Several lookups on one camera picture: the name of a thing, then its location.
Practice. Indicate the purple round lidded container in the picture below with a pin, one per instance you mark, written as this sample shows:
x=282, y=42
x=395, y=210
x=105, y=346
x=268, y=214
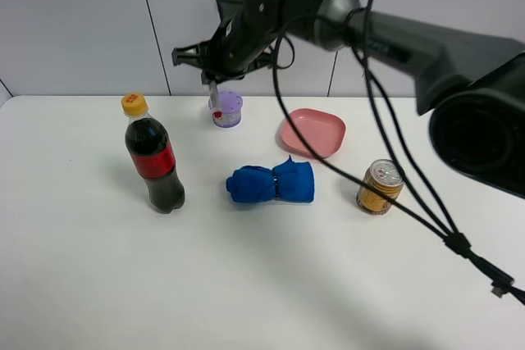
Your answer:
x=231, y=106

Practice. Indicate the red capped white marker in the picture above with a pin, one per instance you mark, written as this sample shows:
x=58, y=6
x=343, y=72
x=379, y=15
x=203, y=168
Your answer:
x=214, y=99

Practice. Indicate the rolled blue cloth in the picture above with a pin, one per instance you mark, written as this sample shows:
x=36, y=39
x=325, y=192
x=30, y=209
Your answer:
x=290, y=181

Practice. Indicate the gold drink can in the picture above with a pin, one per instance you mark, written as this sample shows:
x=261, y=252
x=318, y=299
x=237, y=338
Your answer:
x=383, y=176

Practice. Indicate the cola bottle with yellow cap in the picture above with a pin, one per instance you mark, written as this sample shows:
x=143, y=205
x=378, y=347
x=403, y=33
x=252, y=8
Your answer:
x=150, y=149

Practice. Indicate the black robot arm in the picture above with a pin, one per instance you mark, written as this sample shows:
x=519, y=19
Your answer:
x=471, y=85

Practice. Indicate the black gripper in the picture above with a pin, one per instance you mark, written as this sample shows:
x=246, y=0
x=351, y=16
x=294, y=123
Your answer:
x=238, y=47

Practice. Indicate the pink square plate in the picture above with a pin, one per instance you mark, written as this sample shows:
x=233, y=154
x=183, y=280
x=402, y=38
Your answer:
x=325, y=132

